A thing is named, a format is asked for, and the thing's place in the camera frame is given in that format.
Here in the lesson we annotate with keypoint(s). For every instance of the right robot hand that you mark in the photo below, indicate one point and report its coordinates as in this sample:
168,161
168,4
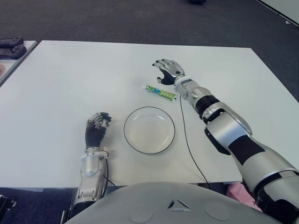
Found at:
170,72

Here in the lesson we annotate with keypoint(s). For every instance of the black device under table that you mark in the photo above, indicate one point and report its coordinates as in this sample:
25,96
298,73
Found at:
5,203

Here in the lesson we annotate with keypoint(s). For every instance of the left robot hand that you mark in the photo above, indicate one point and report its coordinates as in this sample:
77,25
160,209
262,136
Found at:
94,137

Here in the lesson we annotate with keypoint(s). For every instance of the green white toothpaste tube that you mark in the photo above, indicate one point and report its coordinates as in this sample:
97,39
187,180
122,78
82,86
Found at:
160,92

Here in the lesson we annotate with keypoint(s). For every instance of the white background table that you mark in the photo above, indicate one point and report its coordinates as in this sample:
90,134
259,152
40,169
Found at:
282,8

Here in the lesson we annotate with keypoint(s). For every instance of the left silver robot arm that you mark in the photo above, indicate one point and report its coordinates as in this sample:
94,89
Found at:
91,172

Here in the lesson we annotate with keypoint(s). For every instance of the white side table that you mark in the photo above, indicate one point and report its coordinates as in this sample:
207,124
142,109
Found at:
16,67

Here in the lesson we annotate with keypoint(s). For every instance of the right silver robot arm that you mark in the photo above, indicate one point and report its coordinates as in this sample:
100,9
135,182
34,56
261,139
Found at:
233,137

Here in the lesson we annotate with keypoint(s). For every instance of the pink foam block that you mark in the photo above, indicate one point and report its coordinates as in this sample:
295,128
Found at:
238,193

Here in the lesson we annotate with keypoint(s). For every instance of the black game controller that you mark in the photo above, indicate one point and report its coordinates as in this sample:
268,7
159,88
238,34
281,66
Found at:
11,41
14,51

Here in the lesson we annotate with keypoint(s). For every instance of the white plate with black rim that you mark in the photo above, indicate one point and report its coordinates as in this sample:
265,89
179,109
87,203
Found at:
149,130

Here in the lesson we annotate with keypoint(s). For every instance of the grey robot torso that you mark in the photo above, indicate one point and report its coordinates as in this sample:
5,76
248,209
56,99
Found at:
163,205

